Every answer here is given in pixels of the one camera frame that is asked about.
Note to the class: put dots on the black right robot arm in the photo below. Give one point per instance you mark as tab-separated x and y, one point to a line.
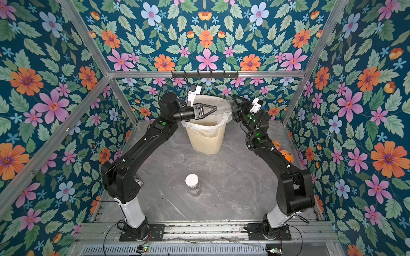
295	189

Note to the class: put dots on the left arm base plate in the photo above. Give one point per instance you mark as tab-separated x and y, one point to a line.
145	232

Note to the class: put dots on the white plastic bin liner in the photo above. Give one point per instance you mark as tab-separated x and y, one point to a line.
216	120

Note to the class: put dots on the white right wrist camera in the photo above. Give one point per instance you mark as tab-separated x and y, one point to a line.
256	105

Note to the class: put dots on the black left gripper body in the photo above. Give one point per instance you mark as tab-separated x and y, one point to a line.
194	112

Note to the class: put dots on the orange plush toy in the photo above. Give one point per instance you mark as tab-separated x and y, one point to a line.
288	156

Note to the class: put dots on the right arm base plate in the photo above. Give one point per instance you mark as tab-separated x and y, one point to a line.
263	232

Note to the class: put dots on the black wall hook rail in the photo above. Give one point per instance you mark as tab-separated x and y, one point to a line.
205	74

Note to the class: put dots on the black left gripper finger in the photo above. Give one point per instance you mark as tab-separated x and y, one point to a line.
206	107
205	115

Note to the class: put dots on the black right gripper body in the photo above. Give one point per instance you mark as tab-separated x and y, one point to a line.
243	107

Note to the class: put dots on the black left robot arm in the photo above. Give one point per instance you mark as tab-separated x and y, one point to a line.
119	176

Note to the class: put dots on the jar with white lid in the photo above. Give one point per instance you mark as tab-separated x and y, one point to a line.
193	183

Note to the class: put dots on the cream ribbed trash bin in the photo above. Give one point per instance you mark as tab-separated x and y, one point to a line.
205	137

